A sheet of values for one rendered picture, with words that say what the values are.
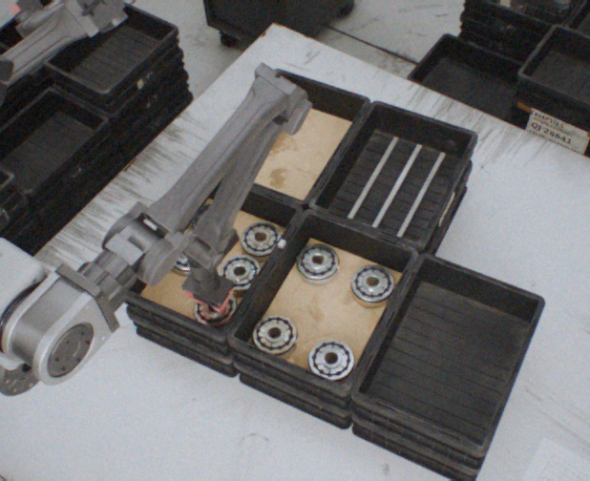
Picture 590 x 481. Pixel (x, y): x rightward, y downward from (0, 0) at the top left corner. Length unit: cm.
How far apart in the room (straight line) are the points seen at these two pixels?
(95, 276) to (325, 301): 81
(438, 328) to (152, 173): 98
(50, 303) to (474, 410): 98
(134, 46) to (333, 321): 157
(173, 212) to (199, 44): 256
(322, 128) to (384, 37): 157
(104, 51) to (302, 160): 118
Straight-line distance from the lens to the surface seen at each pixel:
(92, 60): 312
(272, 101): 137
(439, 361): 187
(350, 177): 215
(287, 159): 220
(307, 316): 192
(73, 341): 123
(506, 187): 234
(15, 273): 125
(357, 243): 196
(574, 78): 298
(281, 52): 269
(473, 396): 185
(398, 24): 386
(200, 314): 189
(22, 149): 305
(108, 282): 125
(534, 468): 195
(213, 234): 161
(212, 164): 133
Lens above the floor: 250
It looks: 55 degrees down
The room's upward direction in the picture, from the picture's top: 5 degrees counter-clockwise
